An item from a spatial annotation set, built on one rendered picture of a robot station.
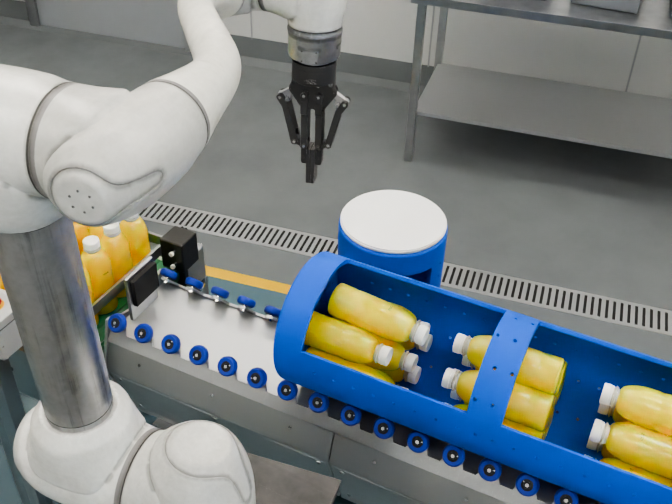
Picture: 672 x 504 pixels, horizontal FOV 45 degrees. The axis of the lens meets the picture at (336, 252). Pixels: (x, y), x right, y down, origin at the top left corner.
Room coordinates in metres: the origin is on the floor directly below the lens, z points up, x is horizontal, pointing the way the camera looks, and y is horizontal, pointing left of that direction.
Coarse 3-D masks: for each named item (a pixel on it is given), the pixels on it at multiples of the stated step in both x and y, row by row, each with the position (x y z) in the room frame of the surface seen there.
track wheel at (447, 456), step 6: (450, 444) 1.05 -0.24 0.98; (444, 450) 1.05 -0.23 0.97; (450, 450) 1.04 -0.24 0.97; (456, 450) 1.04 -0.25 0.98; (462, 450) 1.04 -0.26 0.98; (444, 456) 1.04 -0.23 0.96; (450, 456) 1.04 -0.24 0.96; (456, 456) 1.03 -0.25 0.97; (462, 456) 1.03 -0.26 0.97; (450, 462) 1.03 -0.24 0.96; (456, 462) 1.03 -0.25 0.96; (462, 462) 1.03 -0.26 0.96
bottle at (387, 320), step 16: (336, 288) 1.26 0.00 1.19; (352, 288) 1.27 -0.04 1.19; (336, 304) 1.24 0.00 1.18; (352, 304) 1.23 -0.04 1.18; (368, 304) 1.23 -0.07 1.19; (384, 304) 1.23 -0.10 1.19; (352, 320) 1.22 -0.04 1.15; (368, 320) 1.20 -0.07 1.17; (384, 320) 1.19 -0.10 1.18; (400, 320) 1.19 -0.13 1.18; (384, 336) 1.18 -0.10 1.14; (400, 336) 1.17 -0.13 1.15
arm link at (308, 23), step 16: (272, 0) 1.26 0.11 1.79; (288, 0) 1.24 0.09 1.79; (304, 0) 1.24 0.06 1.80; (320, 0) 1.24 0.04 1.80; (336, 0) 1.25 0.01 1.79; (288, 16) 1.25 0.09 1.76; (304, 16) 1.24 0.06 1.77; (320, 16) 1.24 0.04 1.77; (336, 16) 1.25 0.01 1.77; (304, 32) 1.24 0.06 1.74; (320, 32) 1.24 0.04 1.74
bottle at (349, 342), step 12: (312, 324) 1.21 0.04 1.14; (324, 324) 1.21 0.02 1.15; (336, 324) 1.21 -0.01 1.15; (348, 324) 1.21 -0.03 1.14; (312, 336) 1.19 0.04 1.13; (324, 336) 1.19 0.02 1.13; (336, 336) 1.18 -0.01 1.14; (348, 336) 1.18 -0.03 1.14; (360, 336) 1.18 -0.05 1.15; (372, 336) 1.19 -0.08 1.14; (324, 348) 1.18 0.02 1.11; (336, 348) 1.17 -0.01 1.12; (348, 348) 1.16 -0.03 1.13; (360, 348) 1.16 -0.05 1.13; (372, 348) 1.16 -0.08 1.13; (348, 360) 1.16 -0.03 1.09; (360, 360) 1.15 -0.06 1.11; (372, 360) 1.16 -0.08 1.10
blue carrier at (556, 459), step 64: (320, 256) 1.32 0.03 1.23; (448, 320) 1.30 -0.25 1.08; (512, 320) 1.15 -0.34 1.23; (320, 384) 1.13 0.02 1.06; (384, 384) 1.07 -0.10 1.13; (512, 384) 1.01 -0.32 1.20; (576, 384) 1.17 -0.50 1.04; (640, 384) 1.13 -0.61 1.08; (512, 448) 0.96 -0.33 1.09; (576, 448) 1.07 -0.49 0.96
